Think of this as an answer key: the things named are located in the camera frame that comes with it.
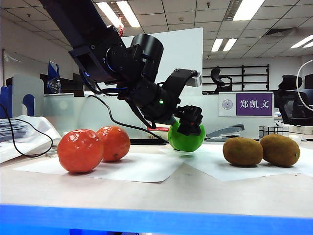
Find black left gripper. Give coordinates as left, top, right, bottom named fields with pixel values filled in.
left=117, top=78, right=204, bottom=136

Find thick black cable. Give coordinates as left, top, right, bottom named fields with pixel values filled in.
left=88, top=94, right=169, bottom=144

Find white partition board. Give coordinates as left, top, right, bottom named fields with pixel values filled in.
left=121, top=27, right=204, bottom=97

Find grey file holder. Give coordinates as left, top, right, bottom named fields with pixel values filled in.
left=12, top=74, right=45, bottom=118

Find green apple blue patch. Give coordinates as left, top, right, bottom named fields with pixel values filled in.
left=168, top=121, right=206, bottom=152

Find white paper sheet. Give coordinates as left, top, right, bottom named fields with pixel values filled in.
left=12, top=152, right=184, bottom=184
left=158, top=143, right=313, bottom=182

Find brown toy kiwi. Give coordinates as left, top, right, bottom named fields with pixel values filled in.
left=259, top=133, right=301, bottom=168
left=223, top=137, right=264, bottom=167

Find grey stapler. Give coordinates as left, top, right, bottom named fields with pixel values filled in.
left=204, top=124, right=245, bottom=141

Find thick grey cable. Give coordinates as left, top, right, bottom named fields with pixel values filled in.
left=46, top=144, right=59, bottom=157

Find clear bottle red label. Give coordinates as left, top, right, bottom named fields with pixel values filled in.
left=146, top=125, right=171, bottom=140

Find white cable loop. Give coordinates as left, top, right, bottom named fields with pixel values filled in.
left=296, top=60, right=313, bottom=112

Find purple white name plate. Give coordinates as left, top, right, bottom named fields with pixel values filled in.
left=219, top=92, right=274, bottom=118

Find black shelf rack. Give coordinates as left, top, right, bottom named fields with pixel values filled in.
left=202, top=64, right=270, bottom=95

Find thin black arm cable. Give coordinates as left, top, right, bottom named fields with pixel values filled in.
left=94, top=82, right=157, bottom=130

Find black mesh office chair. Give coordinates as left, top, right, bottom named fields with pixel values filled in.
left=273, top=75, right=313, bottom=127

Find blue table edge strip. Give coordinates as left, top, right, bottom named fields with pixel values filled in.
left=0, top=203, right=313, bottom=235

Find dark background cabinets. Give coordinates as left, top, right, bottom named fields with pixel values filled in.
left=40, top=71, right=85, bottom=97

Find orange toy orange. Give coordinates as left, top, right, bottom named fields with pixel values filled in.
left=96, top=125, right=131, bottom=163

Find white plastic bag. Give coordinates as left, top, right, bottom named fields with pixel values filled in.
left=0, top=115, right=62, bottom=164

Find silver mirror cube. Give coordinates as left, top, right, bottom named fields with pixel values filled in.
left=258, top=126, right=290, bottom=142

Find blue crystal trophy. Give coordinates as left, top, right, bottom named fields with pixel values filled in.
left=47, top=61, right=62, bottom=95

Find blue file folder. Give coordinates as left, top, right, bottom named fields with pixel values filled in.
left=0, top=85, right=36, bottom=119

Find stack of papers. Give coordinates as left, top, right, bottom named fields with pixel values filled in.
left=0, top=119, right=31, bottom=142

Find large red-orange tomato fruit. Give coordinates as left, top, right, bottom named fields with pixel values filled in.
left=57, top=129, right=105, bottom=174

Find fluorescent ceiling light panel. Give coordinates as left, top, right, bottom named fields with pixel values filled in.
left=291, top=35, right=313, bottom=49
left=232, top=0, right=266, bottom=22
left=211, top=38, right=238, bottom=52
left=96, top=1, right=141, bottom=29

